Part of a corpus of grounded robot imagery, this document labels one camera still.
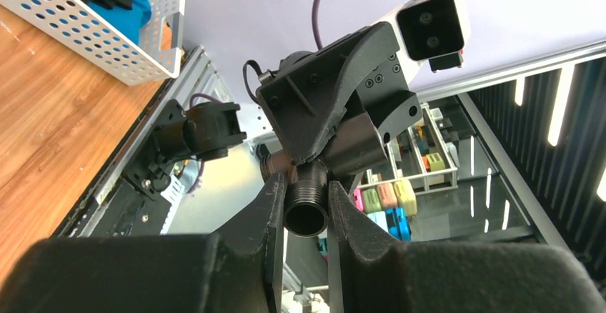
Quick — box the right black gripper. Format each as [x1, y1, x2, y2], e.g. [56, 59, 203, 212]
[256, 21, 420, 179]

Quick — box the white plastic basket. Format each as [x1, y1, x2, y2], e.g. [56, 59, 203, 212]
[1, 0, 186, 86]

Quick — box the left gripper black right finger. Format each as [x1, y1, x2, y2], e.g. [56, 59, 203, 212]
[328, 181, 605, 312]

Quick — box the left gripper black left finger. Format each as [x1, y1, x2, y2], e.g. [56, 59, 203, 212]
[1, 174, 285, 312]

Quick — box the blue cloth in basket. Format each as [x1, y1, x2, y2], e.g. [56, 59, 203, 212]
[88, 0, 152, 44]

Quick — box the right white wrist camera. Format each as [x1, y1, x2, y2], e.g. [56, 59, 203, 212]
[379, 0, 471, 84]

